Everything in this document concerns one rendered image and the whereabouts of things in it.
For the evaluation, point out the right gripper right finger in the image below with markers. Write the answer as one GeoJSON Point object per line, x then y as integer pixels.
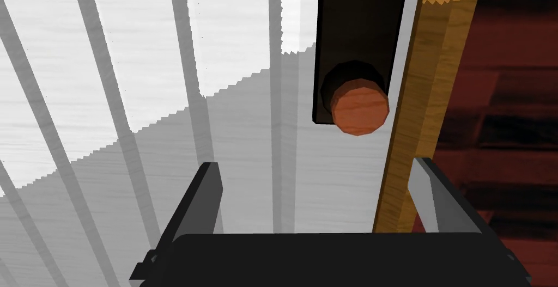
{"type": "Point", "coordinates": [440, 200]}

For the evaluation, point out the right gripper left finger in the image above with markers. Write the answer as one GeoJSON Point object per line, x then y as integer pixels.
{"type": "Point", "coordinates": [197, 204]}

